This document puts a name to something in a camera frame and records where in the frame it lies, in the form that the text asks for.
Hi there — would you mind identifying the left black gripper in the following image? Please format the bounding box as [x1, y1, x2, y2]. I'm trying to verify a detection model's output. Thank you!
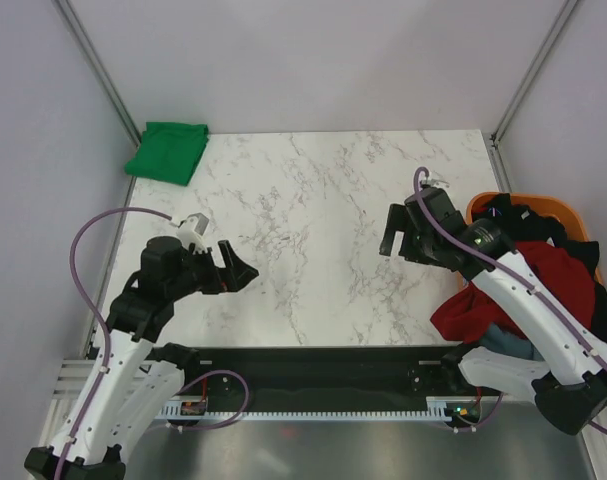
[167, 240, 258, 301]

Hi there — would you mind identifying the red t-shirt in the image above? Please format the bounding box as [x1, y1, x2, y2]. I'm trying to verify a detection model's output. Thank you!
[430, 241, 596, 343]

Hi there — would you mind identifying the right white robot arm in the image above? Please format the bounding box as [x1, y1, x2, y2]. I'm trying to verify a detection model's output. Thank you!
[379, 187, 607, 435]

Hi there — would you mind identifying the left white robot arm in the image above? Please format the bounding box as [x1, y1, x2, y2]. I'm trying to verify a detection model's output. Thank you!
[24, 236, 259, 479]

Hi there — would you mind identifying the black t-shirt in basket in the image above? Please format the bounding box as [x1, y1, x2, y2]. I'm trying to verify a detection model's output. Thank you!
[470, 192, 607, 346]

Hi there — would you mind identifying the folded green t-shirt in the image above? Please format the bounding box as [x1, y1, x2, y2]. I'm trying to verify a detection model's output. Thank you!
[124, 122, 209, 186]

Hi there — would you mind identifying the blue-grey shirt in basket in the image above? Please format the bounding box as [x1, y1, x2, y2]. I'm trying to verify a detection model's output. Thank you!
[478, 324, 543, 361]

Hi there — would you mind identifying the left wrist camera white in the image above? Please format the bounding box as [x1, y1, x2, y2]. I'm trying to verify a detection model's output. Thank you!
[176, 213, 209, 253]

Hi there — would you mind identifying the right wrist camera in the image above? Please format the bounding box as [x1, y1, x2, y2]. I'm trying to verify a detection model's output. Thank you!
[423, 177, 449, 188]

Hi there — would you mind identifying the right aluminium frame post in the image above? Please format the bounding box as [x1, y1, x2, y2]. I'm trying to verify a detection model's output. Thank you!
[487, 0, 582, 149]

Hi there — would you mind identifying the aluminium frame post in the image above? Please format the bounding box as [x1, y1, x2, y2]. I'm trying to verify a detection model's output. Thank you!
[52, 0, 141, 146]
[487, 0, 582, 149]

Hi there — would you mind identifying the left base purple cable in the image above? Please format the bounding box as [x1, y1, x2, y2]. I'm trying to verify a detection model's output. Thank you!
[165, 369, 252, 435]

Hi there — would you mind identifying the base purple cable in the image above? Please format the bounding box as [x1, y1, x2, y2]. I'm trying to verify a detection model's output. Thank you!
[165, 369, 252, 435]
[442, 394, 507, 435]

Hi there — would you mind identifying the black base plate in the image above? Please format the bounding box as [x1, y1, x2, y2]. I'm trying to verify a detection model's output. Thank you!
[145, 344, 504, 416]

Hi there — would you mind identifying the white slotted cable duct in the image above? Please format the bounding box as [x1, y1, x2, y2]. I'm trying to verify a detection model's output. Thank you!
[155, 397, 482, 425]

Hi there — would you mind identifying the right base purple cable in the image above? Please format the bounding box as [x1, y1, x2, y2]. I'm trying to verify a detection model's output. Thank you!
[442, 394, 507, 435]

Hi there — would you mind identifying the left aluminium frame post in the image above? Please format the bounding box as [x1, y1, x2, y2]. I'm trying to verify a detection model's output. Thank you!
[52, 0, 141, 146]

